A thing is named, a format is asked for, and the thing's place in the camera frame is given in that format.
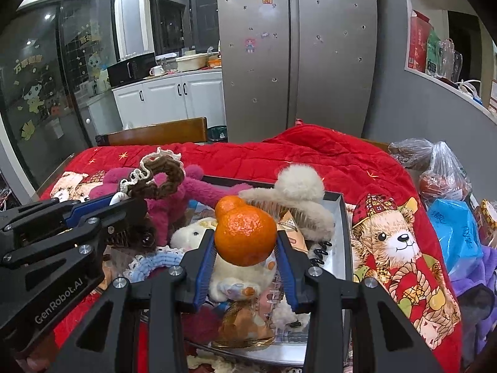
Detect black spiral hair tie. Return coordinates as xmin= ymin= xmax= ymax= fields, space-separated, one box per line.
xmin=308 ymin=239 xmax=333 ymax=267

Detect glass sliding door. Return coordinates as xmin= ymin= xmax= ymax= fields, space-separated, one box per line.
xmin=0 ymin=0 xmax=122 ymax=189

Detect white wall shelving unit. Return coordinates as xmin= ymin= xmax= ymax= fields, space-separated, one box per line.
xmin=404 ymin=0 xmax=497 ymax=126

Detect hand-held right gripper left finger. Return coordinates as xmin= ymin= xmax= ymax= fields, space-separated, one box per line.
xmin=60 ymin=230 xmax=217 ymax=373

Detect dark kitchen window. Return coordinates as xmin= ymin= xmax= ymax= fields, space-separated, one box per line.
xmin=148 ymin=0 xmax=220 ymax=57

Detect golden snack packet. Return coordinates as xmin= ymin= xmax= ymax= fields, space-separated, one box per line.
xmin=212 ymin=299 xmax=277 ymax=349

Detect brown lace-trimmed scrunchie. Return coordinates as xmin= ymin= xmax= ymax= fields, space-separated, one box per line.
xmin=120 ymin=148 xmax=186 ymax=203

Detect brown snack packet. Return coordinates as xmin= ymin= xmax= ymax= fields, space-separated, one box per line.
xmin=279 ymin=210 xmax=308 ymax=250

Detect dark waste bin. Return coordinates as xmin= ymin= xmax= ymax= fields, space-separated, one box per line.
xmin=207 ymin=125 xmax=228 ymax=144

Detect clear bag of red fruit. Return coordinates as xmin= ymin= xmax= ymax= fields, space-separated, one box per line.
xmin=417 ymin=142 xmax=473 ymax=203

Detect green box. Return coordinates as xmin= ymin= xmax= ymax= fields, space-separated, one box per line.
xmin=425 ymin=31 xmax=442 ymax=76

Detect orange mandarin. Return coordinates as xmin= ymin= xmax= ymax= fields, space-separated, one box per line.
xmin=214 ymin=204 xmax=278 ymax=267
xmin=215 ymin=196 xmax=244 ymax=219

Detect white charger cable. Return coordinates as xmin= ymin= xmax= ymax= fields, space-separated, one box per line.
xmin=454 ymin=80 xmax=484 ymax=104

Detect black rectangular tray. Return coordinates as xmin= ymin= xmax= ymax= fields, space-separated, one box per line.
xmin=105 ymin=175 xmax=355 ymax=366

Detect white plush toy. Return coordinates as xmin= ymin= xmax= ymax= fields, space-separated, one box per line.
xmin=170 ymin=218 xmax=278 ymax=304

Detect red gift box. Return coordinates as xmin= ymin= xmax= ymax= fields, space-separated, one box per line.
xmin=407 ymin=10 xmax=431 ymax=72

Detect silver double-door fridge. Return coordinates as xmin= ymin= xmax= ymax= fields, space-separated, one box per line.
xmin=215 ymin=0 xmax=379 ymax=144

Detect magenta plush toy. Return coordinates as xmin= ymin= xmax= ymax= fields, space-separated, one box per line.
xmin=89 ymin=164 xmax=253 ymax=250

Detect clear bag with jar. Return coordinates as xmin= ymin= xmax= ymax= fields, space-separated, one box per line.
xmin=472 ymin=198 xmax=497 ymax=249

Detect white cooking pot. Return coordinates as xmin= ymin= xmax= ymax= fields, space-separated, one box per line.
xmin=176 ymin=51 xmax=209 ymax=71

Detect red printed blanket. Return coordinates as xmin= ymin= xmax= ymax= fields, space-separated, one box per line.
xmin=39 ymin=118 xmax=463 ymax=373

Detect clear glass jars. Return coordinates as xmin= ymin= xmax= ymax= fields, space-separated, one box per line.
xmin=439 ymin=39 xmax=464 ymax=81

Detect beige fluffy hair claw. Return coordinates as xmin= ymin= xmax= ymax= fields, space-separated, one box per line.
xmin=238 ymin=164 xmax=335 ymax=242

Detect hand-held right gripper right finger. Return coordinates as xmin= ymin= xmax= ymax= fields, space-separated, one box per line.
xmin=276 ymin=231 xmax=445 ymax=373

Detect blue plastic bag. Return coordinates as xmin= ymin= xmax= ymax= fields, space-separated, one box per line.
xmin=427 ymin=199 xmax=484 ymax=280

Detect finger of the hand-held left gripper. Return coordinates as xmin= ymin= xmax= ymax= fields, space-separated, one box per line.
xmin=75 ymin=197 xmax=149 ymax=247
xmin=64 ymin=193 xmax=130 ymax=227

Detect purple cloth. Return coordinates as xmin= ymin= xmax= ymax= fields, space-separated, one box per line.
xmin=446 ymin=241 xmax=497 ymax=360

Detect white kitchen cabinets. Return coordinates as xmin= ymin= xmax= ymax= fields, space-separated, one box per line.
xmin=112 ymin=71 xmax=226 ymax=130

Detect blue crocheted scrunchie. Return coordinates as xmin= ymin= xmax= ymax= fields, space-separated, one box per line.
xmin=124 ymin=246 xmax=188 ymax=283

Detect dark plastic bag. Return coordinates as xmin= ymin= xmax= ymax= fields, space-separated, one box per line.
xmin=388 ymin=138 xmax=434 ymax=169

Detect black microwave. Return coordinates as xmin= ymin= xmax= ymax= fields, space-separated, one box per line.
xmin=107 ymin=52 xmax=157 ymax=88

